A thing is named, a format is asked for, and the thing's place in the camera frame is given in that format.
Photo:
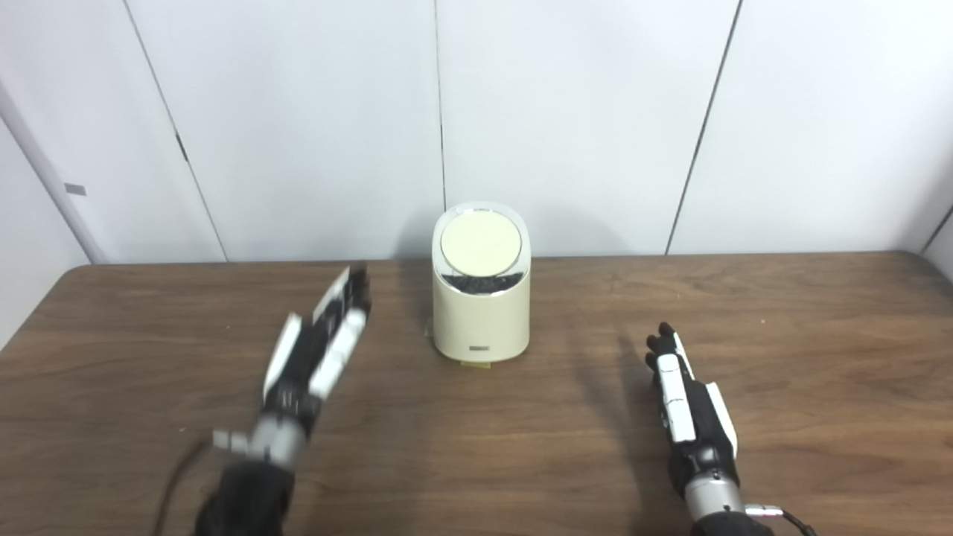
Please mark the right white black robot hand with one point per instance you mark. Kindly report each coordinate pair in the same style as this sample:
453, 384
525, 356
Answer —
696, 424

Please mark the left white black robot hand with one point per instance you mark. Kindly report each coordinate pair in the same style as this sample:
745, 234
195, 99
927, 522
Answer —
313, 357

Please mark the round cream bin lid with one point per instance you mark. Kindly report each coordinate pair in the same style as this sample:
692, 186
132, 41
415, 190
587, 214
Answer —
480, 243

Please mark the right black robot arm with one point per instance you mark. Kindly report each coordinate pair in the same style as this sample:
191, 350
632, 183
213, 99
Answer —
715, 510

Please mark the yellow tape under bin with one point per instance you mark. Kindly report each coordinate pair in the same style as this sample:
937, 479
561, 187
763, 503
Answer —
476, 364

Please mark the cream-colored desktop trash bin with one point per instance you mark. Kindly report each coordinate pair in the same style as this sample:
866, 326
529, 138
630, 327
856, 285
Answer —
480, 320

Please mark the black wall panel hinge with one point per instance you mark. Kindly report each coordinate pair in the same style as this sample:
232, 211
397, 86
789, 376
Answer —
182, 147

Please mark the white wall corner post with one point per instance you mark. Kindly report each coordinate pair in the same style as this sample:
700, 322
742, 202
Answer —
52, 186

